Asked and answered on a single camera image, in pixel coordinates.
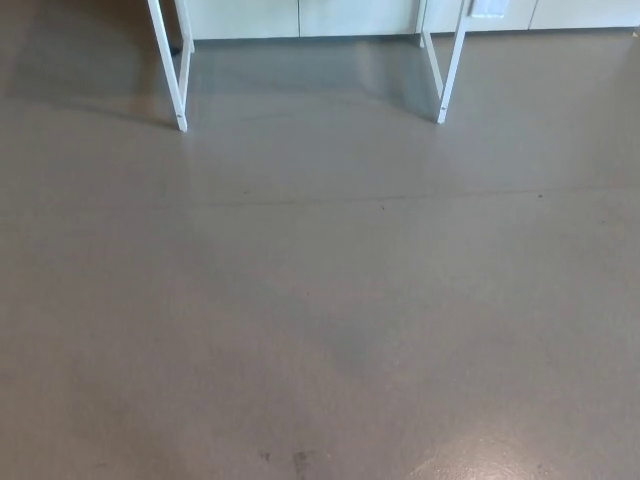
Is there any white paper label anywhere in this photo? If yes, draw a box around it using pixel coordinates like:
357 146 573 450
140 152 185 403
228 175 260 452
468 0 512 20

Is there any white cabinet door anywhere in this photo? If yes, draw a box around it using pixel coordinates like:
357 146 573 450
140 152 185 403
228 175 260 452
298 0 425 38
528 0 640 31
422 0 535 36
188 0 302 41

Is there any white metal table leg frame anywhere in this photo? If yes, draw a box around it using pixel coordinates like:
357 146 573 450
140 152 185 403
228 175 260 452
147 0 196 133
420 0 473 125

